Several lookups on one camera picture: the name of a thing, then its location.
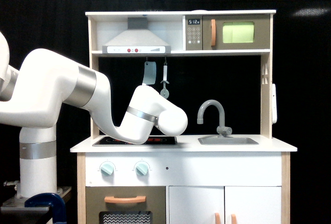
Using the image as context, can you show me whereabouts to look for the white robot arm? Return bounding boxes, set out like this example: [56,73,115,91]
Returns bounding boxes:
[1,37,188,198]

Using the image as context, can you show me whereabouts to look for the grey toy faucet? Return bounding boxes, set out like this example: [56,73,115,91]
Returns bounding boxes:
[197,99,226,136]

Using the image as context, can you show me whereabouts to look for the grey toy pizza cutter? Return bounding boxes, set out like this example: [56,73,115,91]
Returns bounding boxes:
[160,62,170,99]

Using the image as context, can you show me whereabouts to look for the grey toy cleaver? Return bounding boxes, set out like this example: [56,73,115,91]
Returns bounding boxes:
[142,61,156,85]

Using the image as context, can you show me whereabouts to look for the grey toy sink basin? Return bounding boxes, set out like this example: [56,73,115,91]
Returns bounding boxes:
[198,137,259,145]

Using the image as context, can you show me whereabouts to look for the grey toy range hood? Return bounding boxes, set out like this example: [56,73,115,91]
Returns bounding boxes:
[102,17,171,54]

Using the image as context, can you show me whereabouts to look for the right mint stove knob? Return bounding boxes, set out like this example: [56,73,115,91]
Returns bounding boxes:
[134,161,150,176]

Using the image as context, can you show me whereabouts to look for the mint stove knob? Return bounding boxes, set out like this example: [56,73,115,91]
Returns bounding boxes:
[134,161,150,176]
[99,161,115,176]

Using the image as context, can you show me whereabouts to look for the black toy stovetop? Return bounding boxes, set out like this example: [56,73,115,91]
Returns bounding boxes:
[93,136,177,146]

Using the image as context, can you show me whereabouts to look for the white wooden toy kitchen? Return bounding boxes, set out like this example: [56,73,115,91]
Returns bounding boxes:
[71,10,296,223]

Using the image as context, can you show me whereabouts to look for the left mint stove knob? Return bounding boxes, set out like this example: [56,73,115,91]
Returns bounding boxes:
[99,161,115,176]

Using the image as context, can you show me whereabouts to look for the toy microwave with green window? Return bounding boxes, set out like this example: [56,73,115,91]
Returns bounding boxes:
[185,14,270,51]

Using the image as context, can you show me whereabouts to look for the left white cabinet door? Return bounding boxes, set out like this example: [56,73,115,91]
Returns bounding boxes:
[169,186,224,223]

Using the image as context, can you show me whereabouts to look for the white cabinet door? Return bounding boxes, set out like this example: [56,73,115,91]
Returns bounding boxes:
[224,186,281,223]
[169,186,224,223]

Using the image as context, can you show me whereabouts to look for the white side-mounted holder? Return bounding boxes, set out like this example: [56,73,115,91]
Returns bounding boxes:
[272,84,278,124]

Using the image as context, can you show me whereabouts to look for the toy oven door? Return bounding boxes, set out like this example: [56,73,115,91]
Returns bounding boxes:
[86,186,167,223]

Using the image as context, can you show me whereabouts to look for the right white cabinet door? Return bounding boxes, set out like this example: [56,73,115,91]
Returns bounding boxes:
[224,186,281,223]

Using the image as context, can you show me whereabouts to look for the blue metal clamp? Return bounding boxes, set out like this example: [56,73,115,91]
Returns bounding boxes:
[24,193,67,223]

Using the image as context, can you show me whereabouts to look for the grey faucet handle knob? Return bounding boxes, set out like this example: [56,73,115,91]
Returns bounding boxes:
[221,127,232,136]

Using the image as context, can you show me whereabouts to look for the orange microwave handle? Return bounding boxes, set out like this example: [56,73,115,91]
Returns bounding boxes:
[210,19,216,47]

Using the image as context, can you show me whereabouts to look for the orange oven handle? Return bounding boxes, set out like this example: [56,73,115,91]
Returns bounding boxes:
[104,196,146,204]

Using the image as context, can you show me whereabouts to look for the left orange cabinet handle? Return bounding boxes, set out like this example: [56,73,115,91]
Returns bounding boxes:
[215,213,221,224]

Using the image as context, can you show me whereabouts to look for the orange cabinet handle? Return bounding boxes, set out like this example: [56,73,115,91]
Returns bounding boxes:
[215,213,221,224]
[231,214,237,224]

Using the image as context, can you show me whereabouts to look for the right orange cabinet handle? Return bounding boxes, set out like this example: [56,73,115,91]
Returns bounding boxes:
[231,214,237,224]

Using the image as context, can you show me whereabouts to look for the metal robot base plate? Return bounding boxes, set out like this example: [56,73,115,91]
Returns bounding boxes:
[0,180,72,212]

